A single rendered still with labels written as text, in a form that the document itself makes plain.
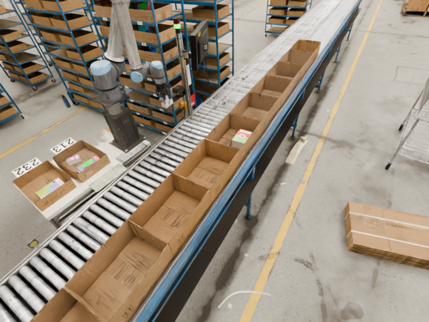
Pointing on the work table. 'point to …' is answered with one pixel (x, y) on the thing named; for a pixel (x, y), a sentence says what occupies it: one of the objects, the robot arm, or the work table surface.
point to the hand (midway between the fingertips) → (166, 101)
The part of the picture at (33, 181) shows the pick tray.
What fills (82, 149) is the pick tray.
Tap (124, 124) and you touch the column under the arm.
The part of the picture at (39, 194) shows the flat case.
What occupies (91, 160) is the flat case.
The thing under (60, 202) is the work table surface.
